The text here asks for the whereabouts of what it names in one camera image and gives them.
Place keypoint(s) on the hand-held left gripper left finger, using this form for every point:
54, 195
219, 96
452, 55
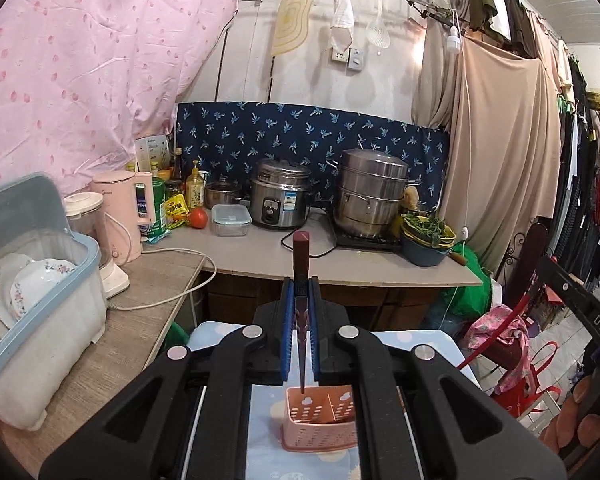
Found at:
291, 330

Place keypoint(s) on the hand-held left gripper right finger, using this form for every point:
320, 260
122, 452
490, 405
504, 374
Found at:
312, 330

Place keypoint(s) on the pink plastic utensil basket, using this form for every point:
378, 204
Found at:
320, 430

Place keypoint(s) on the dark wooden chair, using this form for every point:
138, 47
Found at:
527, 260

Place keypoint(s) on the black induction cooker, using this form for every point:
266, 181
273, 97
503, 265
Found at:
360, 242

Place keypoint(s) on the pink floral cloth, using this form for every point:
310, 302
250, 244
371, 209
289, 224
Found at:
500, 340

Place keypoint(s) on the clear plastic food container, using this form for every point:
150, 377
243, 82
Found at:
230, 221

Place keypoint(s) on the blue bowl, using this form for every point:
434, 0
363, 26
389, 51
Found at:
422, 255

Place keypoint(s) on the green plastic bag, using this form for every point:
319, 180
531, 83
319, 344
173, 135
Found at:
472, 285

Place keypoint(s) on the steel rice cooker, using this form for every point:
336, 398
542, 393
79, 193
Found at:
280, 195

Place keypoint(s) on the row of hanging clothes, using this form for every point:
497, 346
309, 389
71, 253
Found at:
590, 185

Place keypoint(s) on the red tomato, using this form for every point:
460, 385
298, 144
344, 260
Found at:
198, 217

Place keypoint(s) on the steel steamer pot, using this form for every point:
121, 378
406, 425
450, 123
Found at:
370, 190

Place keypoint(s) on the small lidded steel pot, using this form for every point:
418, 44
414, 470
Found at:
222, 192

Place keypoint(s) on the leafy green vegetables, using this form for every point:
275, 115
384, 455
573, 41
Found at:
425, 224

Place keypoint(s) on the tan sponge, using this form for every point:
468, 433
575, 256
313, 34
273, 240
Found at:
411, 197

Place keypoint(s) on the yellow bowl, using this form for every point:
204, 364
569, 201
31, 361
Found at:
447, 235

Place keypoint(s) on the yellow snack packet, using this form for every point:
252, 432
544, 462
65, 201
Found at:
176, 206

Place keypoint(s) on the yellow pump soap bottle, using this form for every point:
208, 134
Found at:
195, 190

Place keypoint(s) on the dark sauce bottle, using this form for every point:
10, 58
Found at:
177, 165

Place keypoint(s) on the blue floral cloth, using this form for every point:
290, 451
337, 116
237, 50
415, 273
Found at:
280, 125

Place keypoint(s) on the pink electric kettle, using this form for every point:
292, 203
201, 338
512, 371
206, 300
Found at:
122, 210

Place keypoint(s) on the beige curtain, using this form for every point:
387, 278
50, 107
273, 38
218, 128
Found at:
500, 135

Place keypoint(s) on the white blender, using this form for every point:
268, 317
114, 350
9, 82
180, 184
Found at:
97, 240

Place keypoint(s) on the white carton box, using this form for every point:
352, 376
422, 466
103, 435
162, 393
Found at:
152, 155

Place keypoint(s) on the dish storage box with lid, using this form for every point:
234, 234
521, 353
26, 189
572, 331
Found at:
40, 360

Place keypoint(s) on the floral white plate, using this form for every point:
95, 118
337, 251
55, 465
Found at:
5, 280
40, 285

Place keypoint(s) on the yellow hanging cutting board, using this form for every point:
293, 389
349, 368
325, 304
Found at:
291, 20

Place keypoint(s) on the white light bulb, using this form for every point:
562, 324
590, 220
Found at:
454, 41

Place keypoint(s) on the white cloth bag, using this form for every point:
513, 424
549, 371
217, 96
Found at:
342, 10

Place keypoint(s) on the pink printed curtain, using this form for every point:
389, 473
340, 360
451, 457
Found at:
80, 60

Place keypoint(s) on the wall switch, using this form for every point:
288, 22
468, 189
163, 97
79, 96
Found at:
356, 58

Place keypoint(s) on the wall socket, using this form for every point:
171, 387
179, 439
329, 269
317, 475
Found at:
338, 54

